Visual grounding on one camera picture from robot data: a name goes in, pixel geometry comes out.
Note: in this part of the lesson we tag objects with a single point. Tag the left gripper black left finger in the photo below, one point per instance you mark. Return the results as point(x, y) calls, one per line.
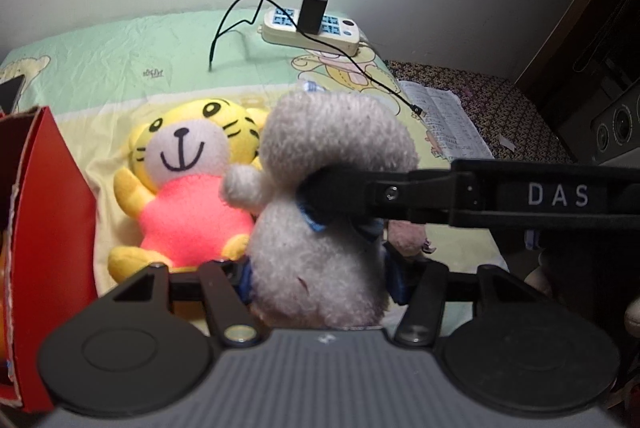
point(228, 319)

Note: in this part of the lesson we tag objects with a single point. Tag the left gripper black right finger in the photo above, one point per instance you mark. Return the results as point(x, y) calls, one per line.
point(425, 286)

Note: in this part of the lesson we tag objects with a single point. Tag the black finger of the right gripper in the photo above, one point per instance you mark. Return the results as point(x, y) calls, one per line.
point(340, 192)

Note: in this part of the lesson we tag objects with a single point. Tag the white plush bear blue bow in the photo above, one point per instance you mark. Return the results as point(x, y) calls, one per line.
point(315, 269)

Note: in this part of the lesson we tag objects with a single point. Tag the yellow tiger plush pink shirt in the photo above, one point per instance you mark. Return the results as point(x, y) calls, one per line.
point(173, 182)

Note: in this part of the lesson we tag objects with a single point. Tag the person's hand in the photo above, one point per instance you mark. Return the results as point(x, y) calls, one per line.
point(538, 279)

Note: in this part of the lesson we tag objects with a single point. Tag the dark floral patterned cloth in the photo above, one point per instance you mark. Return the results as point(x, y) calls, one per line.
point(508, 122)

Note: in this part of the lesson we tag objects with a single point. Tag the black speaker device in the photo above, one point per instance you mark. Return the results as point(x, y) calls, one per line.
point(616, 131)

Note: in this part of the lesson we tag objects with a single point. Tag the white printed paper sheet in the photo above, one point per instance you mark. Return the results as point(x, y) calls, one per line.
point(449, 130)

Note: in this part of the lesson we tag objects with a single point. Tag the black charger plug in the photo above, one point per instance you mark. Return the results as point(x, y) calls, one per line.
point(310, 16)

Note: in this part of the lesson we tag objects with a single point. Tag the red cardboard box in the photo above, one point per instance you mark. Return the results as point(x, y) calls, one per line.
point(48, 219)

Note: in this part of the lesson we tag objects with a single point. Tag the cartoon print bed sheet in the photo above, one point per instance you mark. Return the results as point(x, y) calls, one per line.
point(103, 81)

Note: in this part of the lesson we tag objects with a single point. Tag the black smartphone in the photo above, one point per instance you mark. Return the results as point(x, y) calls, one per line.
point(10, 93)

